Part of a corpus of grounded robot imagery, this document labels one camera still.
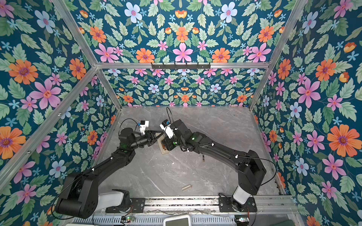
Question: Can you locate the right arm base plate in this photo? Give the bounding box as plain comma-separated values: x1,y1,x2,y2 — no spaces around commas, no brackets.
218,196,257,213

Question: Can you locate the beige remote control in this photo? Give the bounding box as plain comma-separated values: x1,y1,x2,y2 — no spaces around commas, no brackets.
159,137,169,155

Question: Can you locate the white display device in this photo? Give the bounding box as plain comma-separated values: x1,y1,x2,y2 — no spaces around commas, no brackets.
163,215,192,226

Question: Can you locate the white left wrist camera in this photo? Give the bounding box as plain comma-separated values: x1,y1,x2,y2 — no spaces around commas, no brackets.
139,120,149,135

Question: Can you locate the aluminium mounting rail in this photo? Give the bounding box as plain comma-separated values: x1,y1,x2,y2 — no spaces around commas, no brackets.
89,195,299,216

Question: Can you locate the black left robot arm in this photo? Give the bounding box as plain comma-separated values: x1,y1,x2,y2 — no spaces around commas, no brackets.
55,128,164,218

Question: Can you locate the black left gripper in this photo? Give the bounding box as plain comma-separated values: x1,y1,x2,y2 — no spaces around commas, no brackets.
128,130,163,151

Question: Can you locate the beige battery cover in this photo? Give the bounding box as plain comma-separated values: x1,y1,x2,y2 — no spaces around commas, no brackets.
182,184,192,192

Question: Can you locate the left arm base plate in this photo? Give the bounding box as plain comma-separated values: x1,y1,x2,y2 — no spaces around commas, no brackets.
106,198,146,213

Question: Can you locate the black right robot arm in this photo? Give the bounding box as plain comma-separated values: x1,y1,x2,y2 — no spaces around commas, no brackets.
160,120,266,211

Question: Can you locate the black hook rack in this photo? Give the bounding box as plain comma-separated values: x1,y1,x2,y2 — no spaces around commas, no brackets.
151,63,211,70

